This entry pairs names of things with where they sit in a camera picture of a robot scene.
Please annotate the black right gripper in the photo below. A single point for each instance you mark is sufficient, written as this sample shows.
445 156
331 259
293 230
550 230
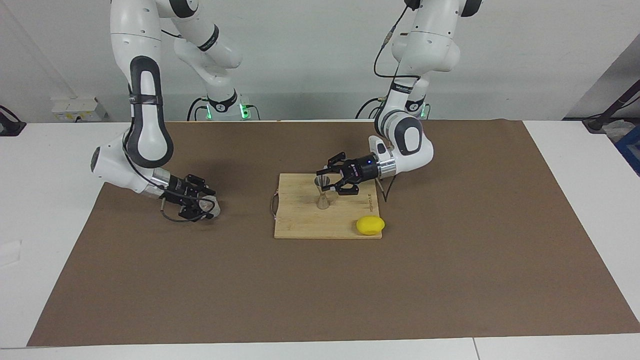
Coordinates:
179 191

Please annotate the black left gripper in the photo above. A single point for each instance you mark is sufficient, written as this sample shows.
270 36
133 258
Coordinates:
364 169

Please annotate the small clear glass cup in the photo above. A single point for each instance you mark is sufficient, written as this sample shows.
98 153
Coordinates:
208 204

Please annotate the steel double jigger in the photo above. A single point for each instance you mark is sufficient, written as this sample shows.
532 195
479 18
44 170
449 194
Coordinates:
323 200

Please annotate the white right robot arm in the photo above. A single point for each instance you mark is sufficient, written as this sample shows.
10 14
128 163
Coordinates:
125 30

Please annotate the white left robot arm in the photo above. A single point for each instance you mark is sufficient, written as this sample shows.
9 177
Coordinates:
430 45

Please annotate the yellow lemon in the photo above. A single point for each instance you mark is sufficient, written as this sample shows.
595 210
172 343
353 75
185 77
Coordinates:
370 225

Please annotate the wooden cutting board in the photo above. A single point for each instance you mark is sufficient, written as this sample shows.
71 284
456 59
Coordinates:
305 222

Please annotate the brown paper table mat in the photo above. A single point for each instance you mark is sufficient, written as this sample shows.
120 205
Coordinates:
300 290

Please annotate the black desk object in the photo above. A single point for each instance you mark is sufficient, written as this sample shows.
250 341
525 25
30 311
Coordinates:
9 125

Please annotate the black stand pole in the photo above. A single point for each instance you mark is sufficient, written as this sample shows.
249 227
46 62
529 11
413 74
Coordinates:
612 107

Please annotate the white wall socket box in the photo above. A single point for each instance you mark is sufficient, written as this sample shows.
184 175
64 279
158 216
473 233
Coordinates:
77 109

